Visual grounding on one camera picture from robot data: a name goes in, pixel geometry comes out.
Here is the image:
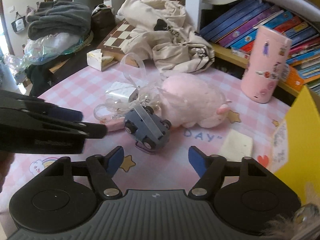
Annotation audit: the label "white eraser block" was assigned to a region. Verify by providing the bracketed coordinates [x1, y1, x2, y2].
[219, 129, 253, 162]

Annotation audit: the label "grey toy car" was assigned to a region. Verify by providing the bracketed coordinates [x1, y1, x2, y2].
[124, 104, 171, 153]

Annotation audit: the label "pink flat case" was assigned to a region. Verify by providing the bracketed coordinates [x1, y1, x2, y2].
[99, 114, 125, 132]

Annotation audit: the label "pink plush pig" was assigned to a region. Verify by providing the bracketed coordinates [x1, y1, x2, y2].
[159, 73, 229, 128]

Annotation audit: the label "pink checkered table mat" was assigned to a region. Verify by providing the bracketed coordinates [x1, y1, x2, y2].
[0, 60, 293, 213]

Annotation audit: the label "iridescent plastic bag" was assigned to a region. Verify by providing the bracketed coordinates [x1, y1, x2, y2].
[4, 32, 93, 70]

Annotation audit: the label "clear plastic wrapping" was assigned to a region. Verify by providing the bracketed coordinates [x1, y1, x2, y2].
[93, 53, 163, 124]

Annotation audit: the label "yellow cardboard box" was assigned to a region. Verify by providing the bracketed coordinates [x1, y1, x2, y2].
[269, 86, 319, 205]

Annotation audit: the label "white tissue box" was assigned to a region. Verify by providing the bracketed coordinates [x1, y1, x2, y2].
[87, 49, 117, 72]

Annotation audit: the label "wooden chess board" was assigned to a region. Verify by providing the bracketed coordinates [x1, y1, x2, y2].
[97, 20, 134, 62]

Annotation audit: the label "grey folded clothes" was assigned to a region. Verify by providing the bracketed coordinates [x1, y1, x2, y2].
[27, 1, 91, 41]

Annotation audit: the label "pink sticker cylinder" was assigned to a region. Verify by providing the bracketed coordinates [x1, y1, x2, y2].
[241, 25, 292, 103]

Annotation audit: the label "orange box on shelf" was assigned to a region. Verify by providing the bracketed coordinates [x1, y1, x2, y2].
[281, 64, 304, 87]

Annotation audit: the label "beige cloth bag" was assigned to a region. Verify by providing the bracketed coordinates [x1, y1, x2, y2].
[118, 0, 214, 76]

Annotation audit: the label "wooden bookshelf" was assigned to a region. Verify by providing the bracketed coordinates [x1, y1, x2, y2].
[184, 0, 320, 98]

